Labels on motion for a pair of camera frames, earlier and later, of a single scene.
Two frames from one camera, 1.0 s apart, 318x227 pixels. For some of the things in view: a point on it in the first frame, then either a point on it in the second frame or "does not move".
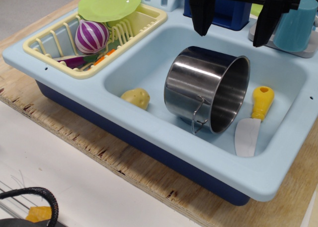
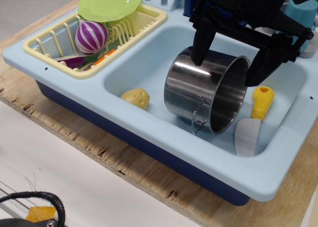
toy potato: [139, 96] does not move
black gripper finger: [268, 17] → [264, 64]
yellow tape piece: [39, 213] does not move
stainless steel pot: [208, 87] does not move
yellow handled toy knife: [247, 129] does not move
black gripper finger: [202, 8] → [204, 34]
